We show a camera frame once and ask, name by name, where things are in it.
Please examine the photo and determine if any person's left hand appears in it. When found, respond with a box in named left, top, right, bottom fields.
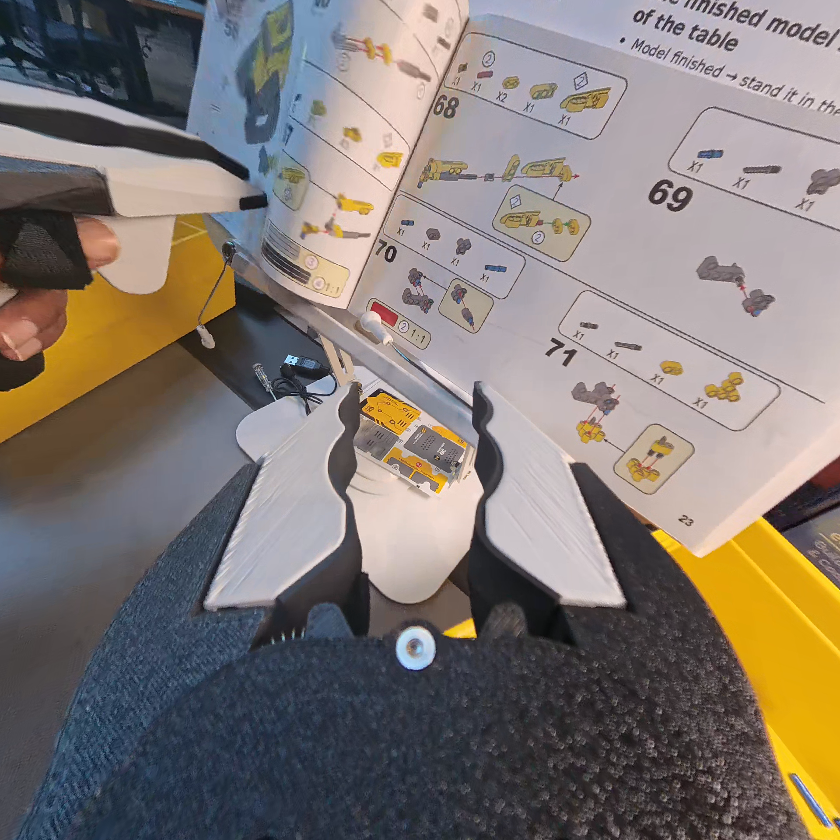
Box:
left=0, top=218, right=121, bottom=363

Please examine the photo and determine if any black usb cable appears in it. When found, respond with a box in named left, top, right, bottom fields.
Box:
left=269, top=353, right=339, bottom=416

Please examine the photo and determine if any white instruction booklet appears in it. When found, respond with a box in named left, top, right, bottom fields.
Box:
left=187, top=0, right=840, bottom=557

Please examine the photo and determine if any white printed task poster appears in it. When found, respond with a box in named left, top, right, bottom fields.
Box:
left=467, top=0, right=840, bottom=126

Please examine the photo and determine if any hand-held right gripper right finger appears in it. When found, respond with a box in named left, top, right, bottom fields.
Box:
left=467, top=382, right=627, bottom=622

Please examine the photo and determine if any white metal book stand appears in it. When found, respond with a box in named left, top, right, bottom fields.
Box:
left=196, top=217, right=490, bottom=605

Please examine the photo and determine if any yellow grey sticker sheet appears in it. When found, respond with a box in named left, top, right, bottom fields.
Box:
left=354, top=388, right=475, bottom=496

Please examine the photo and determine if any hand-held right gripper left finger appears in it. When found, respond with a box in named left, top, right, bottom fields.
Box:
left=203, top=382, right=371, bottom=635

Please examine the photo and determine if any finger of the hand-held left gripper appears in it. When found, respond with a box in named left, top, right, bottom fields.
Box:
left=0, top=79, right=252, bottom=182
left=0, top=117, right=269, bottom=294

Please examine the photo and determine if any yellow plastic bin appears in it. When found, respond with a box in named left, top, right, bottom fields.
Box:
left=445, top=517, right=840, bottom=840
left=0, top=213, right=236, bottom=444

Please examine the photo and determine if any blue robot kit box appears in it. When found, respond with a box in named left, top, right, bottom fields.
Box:
left=764, top=482, right=840, bottom=592

